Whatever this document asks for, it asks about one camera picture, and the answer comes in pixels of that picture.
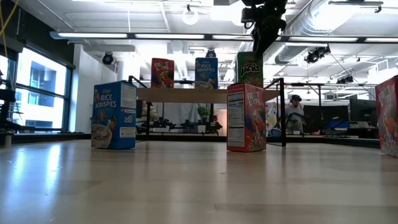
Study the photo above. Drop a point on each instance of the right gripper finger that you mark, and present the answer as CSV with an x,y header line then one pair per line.
x,y
262,42

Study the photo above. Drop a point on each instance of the green Apple Jacks cereal box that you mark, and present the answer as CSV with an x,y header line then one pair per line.
x,y
249,71

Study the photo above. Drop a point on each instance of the blue Rice Krispies cereal box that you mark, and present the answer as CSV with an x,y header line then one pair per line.
x,y
113,118
206,74

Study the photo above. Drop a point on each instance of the red Froot Loops cereal box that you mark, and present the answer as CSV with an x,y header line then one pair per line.
x,y
388,118
162,74
248,121

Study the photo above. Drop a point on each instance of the black ceiling spotlight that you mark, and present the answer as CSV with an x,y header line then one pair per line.
x,y
315,56
345,79
211,53
108,58

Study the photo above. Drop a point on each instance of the round white ceiling lamp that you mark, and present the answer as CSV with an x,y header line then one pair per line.
x,y
190,18

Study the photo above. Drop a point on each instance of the colourful patterned panel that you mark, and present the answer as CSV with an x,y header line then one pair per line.
x,y
271,118

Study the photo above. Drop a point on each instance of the person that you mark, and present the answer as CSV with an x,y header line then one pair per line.
x,y
294,115
151,113

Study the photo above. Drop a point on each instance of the black robot workstation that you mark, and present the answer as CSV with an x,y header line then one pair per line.
x,y
185,82

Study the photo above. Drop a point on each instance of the black computer monitor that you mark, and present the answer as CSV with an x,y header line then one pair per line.
x,y
314,115
363,110

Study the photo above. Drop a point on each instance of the potted green plant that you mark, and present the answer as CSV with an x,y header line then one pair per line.
x,y
203,112

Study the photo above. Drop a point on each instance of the long ceiling light bar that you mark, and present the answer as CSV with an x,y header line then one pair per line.
x,y
168,36

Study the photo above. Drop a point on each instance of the white cup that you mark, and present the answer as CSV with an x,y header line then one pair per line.
x,y
7,140

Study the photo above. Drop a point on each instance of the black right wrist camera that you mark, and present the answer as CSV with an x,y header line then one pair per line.
x,y
248,15

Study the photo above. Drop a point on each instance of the silver ventilation duct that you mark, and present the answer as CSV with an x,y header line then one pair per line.
x,y
311,18

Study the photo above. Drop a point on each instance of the black metal rig frame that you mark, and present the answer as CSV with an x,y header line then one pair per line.
x,y
177,137

